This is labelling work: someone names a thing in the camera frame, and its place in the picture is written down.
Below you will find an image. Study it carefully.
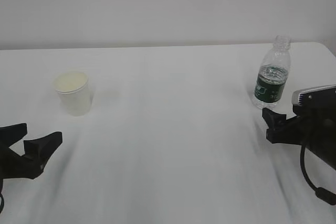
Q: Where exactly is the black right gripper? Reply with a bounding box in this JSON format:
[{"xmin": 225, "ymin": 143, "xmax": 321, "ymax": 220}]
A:
[{"xmin": 262, "ymin": 105, "xmax": 335, "ymax": 168}]

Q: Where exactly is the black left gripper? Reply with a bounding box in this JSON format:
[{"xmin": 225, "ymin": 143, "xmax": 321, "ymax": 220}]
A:
[{"xmin": 0, "ymin": 123, "xmax": 62, "ymax": 189}]

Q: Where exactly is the clear green-label water bottle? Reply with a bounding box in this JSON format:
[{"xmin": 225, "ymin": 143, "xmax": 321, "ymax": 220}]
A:
[{"xmin": 253, "ymin": 36, "xmax": 291, "ymax": 110}]

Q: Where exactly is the white paper cup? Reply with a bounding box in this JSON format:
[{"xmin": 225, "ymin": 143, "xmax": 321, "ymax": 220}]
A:
[{"xmin": 53, "ymin": 71, "xmax": 91, "ymax": 116}]

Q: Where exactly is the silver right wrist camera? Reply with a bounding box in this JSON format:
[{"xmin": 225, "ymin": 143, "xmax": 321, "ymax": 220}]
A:
[{"xmin": 291, "ymin": 84, "xmax": 335, "ymax": 109}]

